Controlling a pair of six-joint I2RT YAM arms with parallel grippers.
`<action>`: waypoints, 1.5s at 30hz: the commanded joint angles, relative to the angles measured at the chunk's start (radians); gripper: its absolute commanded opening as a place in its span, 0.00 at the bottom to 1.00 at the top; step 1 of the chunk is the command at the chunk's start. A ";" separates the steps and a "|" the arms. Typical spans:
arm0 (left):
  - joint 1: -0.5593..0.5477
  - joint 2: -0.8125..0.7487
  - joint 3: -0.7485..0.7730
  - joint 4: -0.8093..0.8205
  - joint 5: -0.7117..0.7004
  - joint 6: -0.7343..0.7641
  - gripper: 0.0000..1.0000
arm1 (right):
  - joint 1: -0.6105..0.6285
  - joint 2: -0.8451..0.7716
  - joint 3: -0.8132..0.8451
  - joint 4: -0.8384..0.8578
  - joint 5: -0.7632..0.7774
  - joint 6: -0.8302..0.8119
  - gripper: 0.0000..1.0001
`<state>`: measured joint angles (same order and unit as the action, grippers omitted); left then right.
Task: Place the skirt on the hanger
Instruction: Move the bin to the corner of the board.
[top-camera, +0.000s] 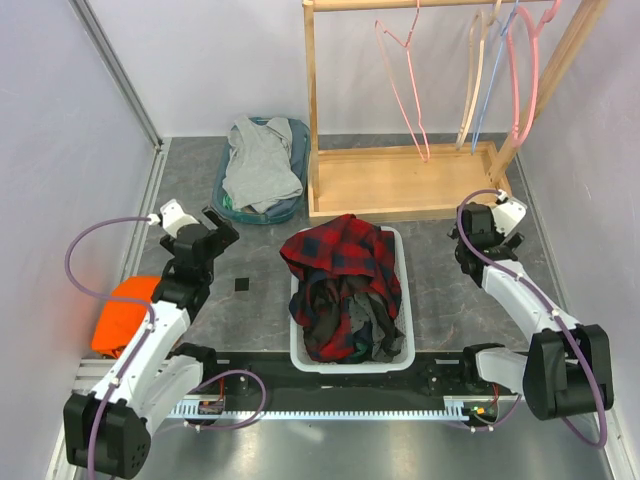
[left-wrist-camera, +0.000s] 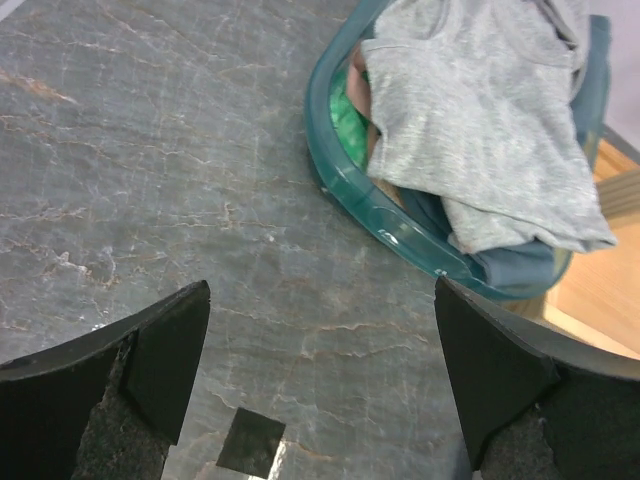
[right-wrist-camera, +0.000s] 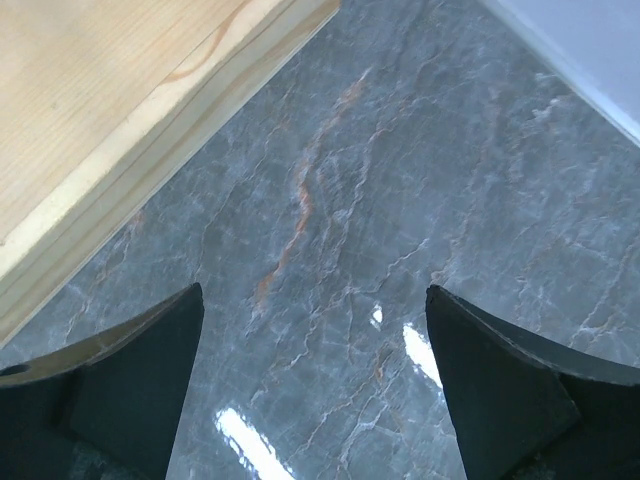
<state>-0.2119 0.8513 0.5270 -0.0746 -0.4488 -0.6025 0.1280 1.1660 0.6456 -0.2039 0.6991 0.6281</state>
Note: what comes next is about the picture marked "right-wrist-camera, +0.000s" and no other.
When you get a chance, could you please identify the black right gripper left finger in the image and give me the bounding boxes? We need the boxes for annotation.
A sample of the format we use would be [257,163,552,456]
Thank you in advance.
[1,283,204,479]

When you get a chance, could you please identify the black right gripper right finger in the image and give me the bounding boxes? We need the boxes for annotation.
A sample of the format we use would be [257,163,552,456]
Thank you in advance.
[426,285,639,479]

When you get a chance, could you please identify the wooden clothes rack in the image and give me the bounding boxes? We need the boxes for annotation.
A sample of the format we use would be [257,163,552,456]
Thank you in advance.
[1,1,339,341]

